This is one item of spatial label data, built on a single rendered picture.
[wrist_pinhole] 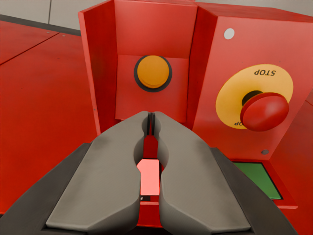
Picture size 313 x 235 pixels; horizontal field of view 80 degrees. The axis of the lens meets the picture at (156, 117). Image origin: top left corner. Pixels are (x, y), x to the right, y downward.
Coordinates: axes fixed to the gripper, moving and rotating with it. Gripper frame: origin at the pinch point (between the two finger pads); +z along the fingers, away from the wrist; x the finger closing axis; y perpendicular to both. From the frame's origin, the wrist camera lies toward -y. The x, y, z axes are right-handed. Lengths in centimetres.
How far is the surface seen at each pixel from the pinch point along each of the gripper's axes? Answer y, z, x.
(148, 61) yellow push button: -0.5, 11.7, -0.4
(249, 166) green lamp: 9.4, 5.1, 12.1
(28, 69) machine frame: 10.0, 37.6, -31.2
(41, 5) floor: -3, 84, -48
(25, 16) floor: 1, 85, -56
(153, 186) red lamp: 9.7, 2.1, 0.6
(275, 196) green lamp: 9.7, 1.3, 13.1
